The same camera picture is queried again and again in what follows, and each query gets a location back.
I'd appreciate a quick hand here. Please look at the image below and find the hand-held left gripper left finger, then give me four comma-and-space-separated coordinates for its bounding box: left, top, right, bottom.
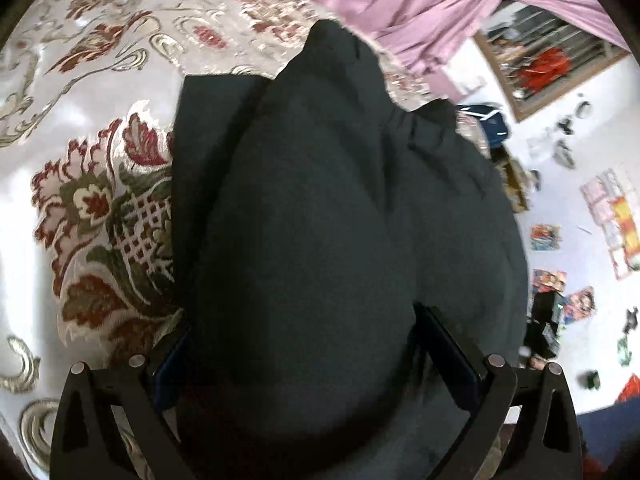
49, 330, 196, 480

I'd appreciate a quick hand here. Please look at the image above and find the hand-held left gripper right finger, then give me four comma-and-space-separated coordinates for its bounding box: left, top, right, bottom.
412, 302, 583, 480

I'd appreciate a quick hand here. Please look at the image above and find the black puffer jacket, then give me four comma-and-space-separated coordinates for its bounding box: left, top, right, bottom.
170, 19, 531, 480

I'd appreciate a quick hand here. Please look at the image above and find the small picture sticker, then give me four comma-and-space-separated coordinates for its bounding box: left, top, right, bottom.
530, 225, 562, 252
531, 269, 569, 294
562, 286, 597, 326

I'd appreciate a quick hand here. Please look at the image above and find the dark blue cloth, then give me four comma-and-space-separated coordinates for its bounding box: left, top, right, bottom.
577, 400, 640, 480

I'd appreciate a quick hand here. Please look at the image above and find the blue bag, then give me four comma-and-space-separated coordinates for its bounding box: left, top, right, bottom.
457, 104, 511, 148

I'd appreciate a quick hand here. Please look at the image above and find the floral bedspread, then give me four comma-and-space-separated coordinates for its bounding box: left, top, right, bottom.
0, 0, 501, 480

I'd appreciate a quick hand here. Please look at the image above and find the red hanging cloth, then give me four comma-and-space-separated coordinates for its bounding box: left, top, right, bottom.
515, 47, 571, 91

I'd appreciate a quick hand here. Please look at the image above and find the wooden framed window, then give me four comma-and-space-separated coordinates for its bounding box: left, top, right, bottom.
457, 0, 631, 123

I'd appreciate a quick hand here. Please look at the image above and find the pink curtain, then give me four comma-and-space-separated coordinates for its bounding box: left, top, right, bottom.
235, 0, 631, 81

